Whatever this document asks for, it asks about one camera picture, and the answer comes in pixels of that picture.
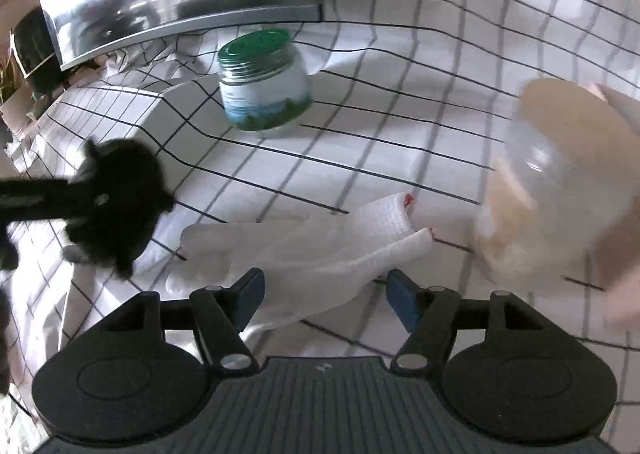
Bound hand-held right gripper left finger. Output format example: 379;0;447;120
100;268;265;376

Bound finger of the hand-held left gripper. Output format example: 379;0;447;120
0;178;101;225

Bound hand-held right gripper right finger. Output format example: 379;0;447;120
386;269;548;376

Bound black fuzzy soft item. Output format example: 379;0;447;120
62;138;177;281

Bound pink cardboard box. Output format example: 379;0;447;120
587;81;640;332

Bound black cylindrical appliance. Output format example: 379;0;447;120
9;8;68;95

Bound tall clear jar flower label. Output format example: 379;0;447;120
474;78;640;287

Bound green-lidded glass jar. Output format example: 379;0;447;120
218;28;314;133

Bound white black-grid tablecloth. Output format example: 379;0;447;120
0;0;640;454

